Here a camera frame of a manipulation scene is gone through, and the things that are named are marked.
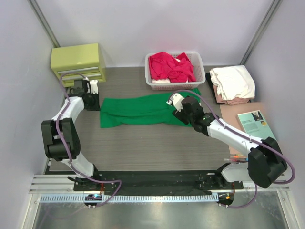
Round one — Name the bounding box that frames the green t shirt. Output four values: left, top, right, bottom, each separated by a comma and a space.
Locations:
99, 87, 203, 129

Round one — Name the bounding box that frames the white plastic laundry basket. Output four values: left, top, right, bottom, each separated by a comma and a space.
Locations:
144, 51, 206, 91

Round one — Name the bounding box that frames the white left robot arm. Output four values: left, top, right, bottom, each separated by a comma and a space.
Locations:
41, 78, 101, 191

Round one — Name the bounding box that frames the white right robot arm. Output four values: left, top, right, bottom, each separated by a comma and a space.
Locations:
167, 93, 287, 189

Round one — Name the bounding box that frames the pink folded t shirt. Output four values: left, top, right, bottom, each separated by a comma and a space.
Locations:
213, 85, 251, 105

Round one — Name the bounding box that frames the pink desk mat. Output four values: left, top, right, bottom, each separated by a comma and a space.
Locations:
219, 102, 278, 155

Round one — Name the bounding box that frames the yellow green drawer cabinet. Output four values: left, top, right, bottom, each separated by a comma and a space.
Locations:
51, 43, 106, 87

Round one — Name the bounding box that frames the black folded t shirt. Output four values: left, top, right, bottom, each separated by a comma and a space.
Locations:
205, 73, 215, 96

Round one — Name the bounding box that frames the red t shirt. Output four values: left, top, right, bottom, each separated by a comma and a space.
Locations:
148, 52, 197, 83

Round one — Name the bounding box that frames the white folded t shirt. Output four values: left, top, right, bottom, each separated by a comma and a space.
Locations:
209, 65, 255, 100

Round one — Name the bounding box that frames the blue marker pen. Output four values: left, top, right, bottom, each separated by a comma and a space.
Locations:
223, 158, 248, 163

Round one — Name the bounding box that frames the teal paperback book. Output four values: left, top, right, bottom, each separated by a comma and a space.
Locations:
237, 110, 276, 139

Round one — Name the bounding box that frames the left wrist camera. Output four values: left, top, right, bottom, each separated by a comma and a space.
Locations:
83, 77, 99, 94

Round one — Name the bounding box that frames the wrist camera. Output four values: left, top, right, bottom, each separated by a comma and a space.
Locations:
166, 93, 184, 112
83, 77, 99, 94

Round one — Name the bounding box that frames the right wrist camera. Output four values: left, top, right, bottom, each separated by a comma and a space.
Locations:
166, 93, 184, 112

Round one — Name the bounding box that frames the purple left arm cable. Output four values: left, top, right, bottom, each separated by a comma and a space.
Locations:
55, 73, 122, 207

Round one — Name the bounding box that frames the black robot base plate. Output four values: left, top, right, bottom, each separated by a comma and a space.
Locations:
68, 170, 244, 196

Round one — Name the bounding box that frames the aluminium slotted rail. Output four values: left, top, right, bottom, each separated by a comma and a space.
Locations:
40, 193, 219, 204

